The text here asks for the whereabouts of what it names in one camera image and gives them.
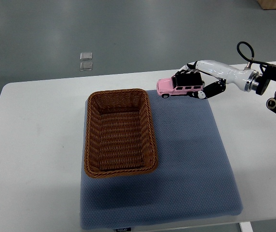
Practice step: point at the pink toy car black roof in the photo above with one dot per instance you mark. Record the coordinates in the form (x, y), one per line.
(180, 84)

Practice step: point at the brown wicker basket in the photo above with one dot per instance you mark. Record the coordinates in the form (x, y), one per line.
(119, 135)

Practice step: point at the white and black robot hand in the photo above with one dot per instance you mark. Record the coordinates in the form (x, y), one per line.
(245, 80)

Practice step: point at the floor outlet plate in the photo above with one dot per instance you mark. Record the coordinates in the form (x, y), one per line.
(86, 55)
(86, 66)

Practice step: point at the wooden box corner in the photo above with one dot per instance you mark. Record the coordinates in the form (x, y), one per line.
(267, 4)

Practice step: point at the white table leg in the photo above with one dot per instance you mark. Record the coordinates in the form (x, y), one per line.
(245, 227)

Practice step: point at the upper floor outlet plate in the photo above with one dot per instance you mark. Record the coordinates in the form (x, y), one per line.
(86, 55)

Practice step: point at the lower floor outlet plate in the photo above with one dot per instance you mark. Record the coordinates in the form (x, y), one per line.
(86, 66)

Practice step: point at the blue-grey quilted mat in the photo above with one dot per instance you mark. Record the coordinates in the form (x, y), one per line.
(193, 179)

